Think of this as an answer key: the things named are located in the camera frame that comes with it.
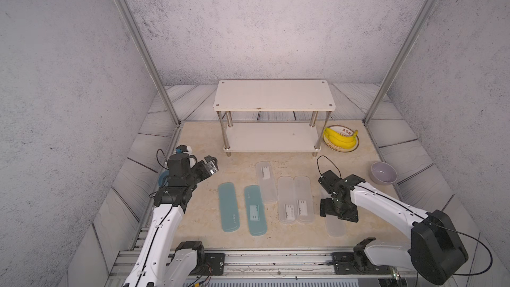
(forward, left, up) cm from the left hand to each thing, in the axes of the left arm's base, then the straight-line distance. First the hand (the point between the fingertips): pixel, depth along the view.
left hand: (211, 162), depth 79 cm
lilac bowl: (+3, -77, -16) cm, 78 cm away
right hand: (-16, -49, -16) cm, 54 cm away
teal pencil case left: (-10, -5, -19) cm, 22 cm away
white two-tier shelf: (+45, -30, -18) cm, 57 cm away
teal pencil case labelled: (-15, -17, -18) cm, 29 cm away
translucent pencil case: (+2, -22, -21) cm, 30 cm away
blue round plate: (-15, +9, +15) cm, 23 cm away
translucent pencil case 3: (-12, -38, -18) cm, 44 cm away
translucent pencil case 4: (-20, -49, -17) cm, 55 cm away
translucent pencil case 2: (-7, -30, -20) cm, 37 cm away
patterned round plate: (+32, -67, -18) cm, 77 cm away
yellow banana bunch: (+22, -61, -14) cm, 67 cm away
